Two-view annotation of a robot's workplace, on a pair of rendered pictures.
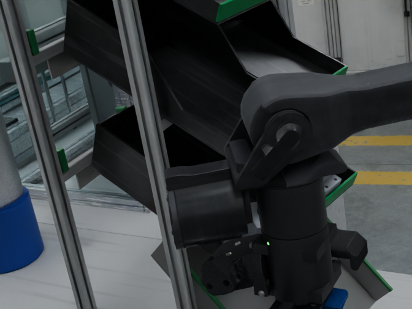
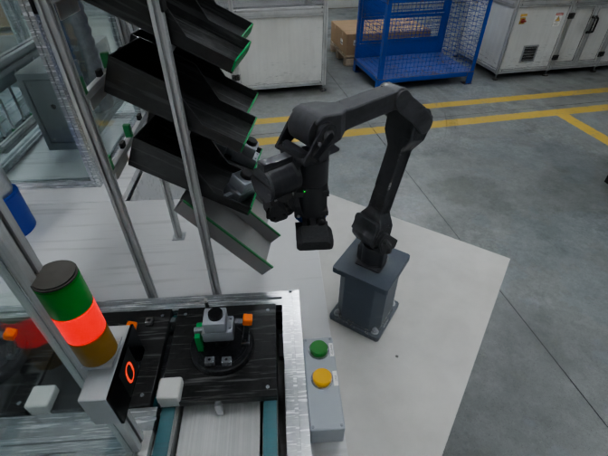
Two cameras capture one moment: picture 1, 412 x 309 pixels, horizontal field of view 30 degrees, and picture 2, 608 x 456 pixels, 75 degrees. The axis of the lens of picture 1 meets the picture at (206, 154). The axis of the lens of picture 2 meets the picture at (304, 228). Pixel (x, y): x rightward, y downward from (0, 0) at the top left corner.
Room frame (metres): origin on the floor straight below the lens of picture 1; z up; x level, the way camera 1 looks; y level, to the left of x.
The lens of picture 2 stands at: (0.12, 0.29, 1.74)
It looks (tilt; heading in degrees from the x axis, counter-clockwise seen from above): 40 degrees down; 324
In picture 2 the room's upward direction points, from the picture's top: straight up
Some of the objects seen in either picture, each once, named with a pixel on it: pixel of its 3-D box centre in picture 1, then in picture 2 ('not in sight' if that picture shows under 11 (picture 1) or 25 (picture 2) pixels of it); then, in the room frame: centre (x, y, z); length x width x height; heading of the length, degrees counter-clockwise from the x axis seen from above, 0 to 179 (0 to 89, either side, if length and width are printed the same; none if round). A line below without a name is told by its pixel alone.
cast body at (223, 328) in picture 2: not in sight; (212, 323); (0.64, 0.14, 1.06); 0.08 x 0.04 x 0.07; 58
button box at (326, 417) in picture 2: not in sight; (321, 385); (0.45, -0.01, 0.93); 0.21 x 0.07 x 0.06; 148
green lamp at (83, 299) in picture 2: not in sight; (63, 291); (0.54, 0.33, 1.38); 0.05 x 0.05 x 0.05
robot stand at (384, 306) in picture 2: not in sight; (367, 288); (0.58, -0.26, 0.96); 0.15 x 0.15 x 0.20; 21
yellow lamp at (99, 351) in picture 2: not in sight; (92, 341); (0.54, 0.33, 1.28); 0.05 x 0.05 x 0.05
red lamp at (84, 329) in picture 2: not in sight; (79, 318); (0.54, 0.33, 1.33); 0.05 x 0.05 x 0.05
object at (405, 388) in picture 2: not in sight; (347, 308); (0.63, -0.24, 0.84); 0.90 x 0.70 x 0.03; 111
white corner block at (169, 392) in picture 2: not in sight; (170, 392); (0.61, 0.27, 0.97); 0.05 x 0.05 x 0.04; 58
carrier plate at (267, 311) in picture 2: not in sight; (223, 349); (0.64, 0.13, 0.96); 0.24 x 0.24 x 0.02; 58
